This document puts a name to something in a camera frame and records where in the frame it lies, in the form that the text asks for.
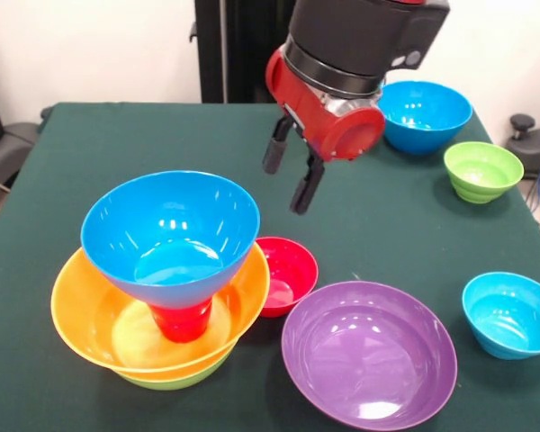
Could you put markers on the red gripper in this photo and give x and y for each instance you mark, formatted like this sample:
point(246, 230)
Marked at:
point(315, 112)

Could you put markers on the red cup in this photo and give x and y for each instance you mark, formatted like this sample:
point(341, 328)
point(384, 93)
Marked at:
point(182, 321)

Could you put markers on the large purple bowl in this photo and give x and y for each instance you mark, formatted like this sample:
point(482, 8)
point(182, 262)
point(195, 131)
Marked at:
point(369, 355)

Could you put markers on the large orange bowl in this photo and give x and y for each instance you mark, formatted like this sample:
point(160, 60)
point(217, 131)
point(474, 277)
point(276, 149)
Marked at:
point(90, 310)

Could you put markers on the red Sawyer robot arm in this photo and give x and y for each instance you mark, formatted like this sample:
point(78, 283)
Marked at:
point(355, 31)

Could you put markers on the small red bowl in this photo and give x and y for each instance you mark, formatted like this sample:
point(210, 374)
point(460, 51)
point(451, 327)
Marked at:
point(292, 274)

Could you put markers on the dark green tablecloth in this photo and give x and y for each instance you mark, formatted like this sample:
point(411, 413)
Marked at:
point(162, 135)

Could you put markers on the small green bowl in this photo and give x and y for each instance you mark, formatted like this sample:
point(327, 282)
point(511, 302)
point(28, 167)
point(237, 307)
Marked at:
point(483, 173)

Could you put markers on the black stand base with knob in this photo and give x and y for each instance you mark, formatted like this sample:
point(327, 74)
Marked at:
point(528, 148)

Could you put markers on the large green bowl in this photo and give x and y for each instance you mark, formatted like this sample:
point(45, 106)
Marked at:
point(175, 382)

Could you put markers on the small light blue bowl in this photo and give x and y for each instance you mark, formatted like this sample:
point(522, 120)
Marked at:
point(508, 315)

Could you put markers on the dark gray stand base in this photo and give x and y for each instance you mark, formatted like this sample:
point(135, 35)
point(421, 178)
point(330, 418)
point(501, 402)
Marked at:
point(9, 148)

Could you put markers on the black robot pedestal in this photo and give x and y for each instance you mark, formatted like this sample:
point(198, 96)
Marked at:
point(238, 49)

